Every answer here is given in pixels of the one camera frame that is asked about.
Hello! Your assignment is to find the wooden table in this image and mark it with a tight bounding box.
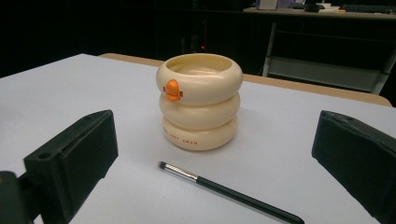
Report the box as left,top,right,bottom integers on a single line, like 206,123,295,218
98,52,392,107

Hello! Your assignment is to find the black makeup brush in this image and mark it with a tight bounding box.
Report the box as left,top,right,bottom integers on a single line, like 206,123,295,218
158,161,305,224

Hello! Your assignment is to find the black keyboard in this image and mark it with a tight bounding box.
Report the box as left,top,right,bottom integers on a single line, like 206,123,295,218
339,3,396,15

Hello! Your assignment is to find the white table sheet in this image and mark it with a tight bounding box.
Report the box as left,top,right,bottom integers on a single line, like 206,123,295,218
0,53,396,224

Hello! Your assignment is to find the cream ringed duck cup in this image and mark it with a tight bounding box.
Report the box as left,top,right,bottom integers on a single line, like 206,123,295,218
155,52,244,152

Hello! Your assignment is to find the pale box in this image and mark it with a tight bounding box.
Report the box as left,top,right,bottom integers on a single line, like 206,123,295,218
255,0,293,10

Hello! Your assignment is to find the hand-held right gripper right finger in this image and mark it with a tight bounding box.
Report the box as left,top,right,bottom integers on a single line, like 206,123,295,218
311,110,396,224

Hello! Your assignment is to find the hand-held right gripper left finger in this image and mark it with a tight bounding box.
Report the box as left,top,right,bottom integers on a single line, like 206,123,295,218
23,109,120,224

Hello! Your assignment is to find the grey metal table frame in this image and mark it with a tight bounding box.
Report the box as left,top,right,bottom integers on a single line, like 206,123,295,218
242,6,396,95

